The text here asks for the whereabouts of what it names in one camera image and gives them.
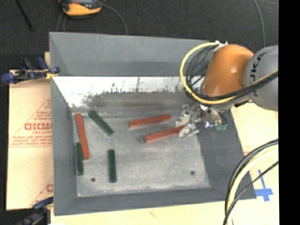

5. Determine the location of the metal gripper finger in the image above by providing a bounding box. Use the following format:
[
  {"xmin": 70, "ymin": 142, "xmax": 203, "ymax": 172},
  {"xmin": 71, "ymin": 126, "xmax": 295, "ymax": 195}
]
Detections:
[
  {"xmin": 176, "ymin": 104, "xmax": 200, "ymax": 126},
  {"xmin": 178, "ymin": 123, "xmax": 200, "ymax": 138}
]

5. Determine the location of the red-brown flat block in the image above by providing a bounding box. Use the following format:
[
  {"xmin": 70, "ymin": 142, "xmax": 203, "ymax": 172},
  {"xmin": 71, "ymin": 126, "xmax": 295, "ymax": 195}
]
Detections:
[
  {"xmin": 145, "ymin": 125, "xmax": 186, "ymax": 144},
  {"xmin": 128, "ymin": 114, "xmax": 172, "ymax": 131},
  {"xmin": 75, "ymin": 113, "xmax": 91, "ymax": 160}
]

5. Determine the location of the grey metal bin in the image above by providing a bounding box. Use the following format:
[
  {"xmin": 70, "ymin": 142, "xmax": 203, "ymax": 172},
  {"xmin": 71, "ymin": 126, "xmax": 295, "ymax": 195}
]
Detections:
[{"xmin": 48, "ymin": 31, "xmax": 256, "ymax": 216}]

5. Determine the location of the dark green flat block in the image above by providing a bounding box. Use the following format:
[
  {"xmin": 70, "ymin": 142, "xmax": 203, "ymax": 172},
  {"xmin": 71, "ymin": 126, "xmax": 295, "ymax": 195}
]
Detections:
[
  {"xmin": 107, "ymin": 149, "xmax": 117, "ymax": 184},
  {"xmin": 75, "ymin": 142, "xmax": 84, "ymax": 176},
  {"xmin": 88, "ymin": 110, "xmax": 115, "ymax": 137}
]

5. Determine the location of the brown cardboard board, red print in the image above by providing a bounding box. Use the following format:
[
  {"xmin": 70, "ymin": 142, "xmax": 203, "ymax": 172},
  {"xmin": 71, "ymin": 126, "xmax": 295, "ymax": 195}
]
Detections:
[{"xmin": 6, "ymin": 82, "xmax": 55, "ymax": 211}]

